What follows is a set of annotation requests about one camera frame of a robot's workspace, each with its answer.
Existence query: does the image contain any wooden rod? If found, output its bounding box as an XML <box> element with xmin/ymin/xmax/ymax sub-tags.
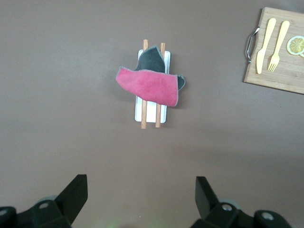
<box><xmin>141</xmin><ymin>39</ymin><xmax>150</xmax><ymax>130</ymax></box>
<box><xmin>155</xmin><ymin>42</ymin><xmax>166</xmax><ymax>128</ymax></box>

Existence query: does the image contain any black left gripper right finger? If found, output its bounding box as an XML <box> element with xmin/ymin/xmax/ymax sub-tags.
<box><xmin>190</xmin><ymin>176</ymin><xmax>293</xmax><ymax>228</ymax></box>

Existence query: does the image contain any pink and grey cloth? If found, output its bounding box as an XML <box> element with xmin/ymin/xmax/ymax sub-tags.
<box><xmin>115</xmin><ymin>45</ymin><xmax>186</xmax><ymax>107</ymax></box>

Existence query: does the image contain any white rectangular tray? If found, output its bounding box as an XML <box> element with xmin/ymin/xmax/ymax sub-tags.
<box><xmin>134</xmin><ymin>49</ymin><xmax>171</xmax><ymax>124</ymax></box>

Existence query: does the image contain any yellow plastic knife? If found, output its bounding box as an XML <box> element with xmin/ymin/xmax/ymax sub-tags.
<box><xmin>256</xmin><ymin>18</ymin><xmax>277</xmax><ymax>75</ymax></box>

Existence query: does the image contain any yellow plastic fork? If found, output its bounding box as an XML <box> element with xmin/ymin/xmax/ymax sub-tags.
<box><xmin>267</xmin><ymin>20</ymin><xmax>290</xmax><ymax>73</ymax></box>

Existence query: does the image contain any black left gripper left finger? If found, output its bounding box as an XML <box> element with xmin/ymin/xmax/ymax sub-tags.
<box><xmin>0</xmin><ymin>174</ymin><xmax>88</xmax><ymax>228</ymax></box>

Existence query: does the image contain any bamboo cutting board with handle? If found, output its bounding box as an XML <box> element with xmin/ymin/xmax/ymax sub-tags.
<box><xmin>242</xmin><ymin>7</ymin><xmax>304</xmax><ymax>95</ymax></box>

